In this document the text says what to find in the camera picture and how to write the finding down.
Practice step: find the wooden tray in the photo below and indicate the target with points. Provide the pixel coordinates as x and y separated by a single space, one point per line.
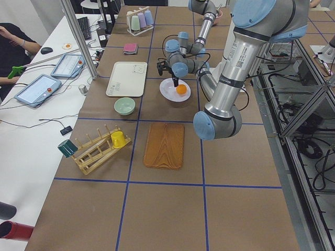
164 146

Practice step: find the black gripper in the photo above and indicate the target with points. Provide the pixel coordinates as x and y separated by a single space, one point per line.
175 76

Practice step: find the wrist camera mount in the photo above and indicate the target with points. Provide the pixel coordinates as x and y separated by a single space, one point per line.
162 65

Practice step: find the small black device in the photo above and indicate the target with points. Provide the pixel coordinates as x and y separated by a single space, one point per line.
66 130

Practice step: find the red cylinder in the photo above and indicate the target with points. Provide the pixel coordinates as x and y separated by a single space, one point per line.
16 231

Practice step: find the wooden mug drying rack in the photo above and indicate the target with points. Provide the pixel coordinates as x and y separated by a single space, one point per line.
96 151

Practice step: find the white wire cup rack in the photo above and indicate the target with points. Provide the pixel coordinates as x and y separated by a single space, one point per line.
135 12

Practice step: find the pink cloth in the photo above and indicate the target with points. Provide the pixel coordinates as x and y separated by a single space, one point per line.
130 47

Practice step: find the yellow mug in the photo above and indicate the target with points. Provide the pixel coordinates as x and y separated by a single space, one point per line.
118 139

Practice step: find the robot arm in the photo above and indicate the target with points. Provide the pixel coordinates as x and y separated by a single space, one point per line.
254 24
182 45

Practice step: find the aluminium frame post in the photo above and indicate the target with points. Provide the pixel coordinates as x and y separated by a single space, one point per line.
79 38

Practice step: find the black keyboard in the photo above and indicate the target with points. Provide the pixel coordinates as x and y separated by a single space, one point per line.
84 27

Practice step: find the dark green mug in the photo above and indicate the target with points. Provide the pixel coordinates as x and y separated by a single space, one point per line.
67 148

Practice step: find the white round plate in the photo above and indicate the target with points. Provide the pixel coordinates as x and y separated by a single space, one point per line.
168 91

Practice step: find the purple cup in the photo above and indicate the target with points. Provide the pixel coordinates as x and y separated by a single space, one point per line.
142 20

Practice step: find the person in black shirt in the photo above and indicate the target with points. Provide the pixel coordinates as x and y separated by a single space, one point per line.
16 49

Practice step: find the cream bear tray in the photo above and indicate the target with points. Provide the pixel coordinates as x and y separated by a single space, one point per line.
127 79

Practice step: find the black computer mouse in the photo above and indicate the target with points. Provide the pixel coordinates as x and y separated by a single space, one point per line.
46 50

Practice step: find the far teach pendant tablet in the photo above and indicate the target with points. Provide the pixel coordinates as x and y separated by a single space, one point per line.
69 66

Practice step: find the green bowl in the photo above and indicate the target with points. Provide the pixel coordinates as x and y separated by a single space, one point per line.
124 106

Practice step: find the pink bowl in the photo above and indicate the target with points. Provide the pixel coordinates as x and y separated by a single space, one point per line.
219 15

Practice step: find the teach pendant tablet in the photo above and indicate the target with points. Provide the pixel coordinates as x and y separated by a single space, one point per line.
69 66
38 91

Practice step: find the near teach pendant tablet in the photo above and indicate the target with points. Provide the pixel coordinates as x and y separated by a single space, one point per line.
38 91

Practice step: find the orange fruit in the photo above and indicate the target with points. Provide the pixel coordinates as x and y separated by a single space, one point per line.
181 89

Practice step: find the blue cup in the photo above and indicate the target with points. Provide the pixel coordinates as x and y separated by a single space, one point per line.
148 17

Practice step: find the small metal cylinder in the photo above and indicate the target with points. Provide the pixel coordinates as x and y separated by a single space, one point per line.
83 89

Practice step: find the grey cloth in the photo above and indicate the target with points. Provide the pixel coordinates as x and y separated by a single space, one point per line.
129 53

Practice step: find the green cup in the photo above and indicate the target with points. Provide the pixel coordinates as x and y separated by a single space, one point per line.
135 26

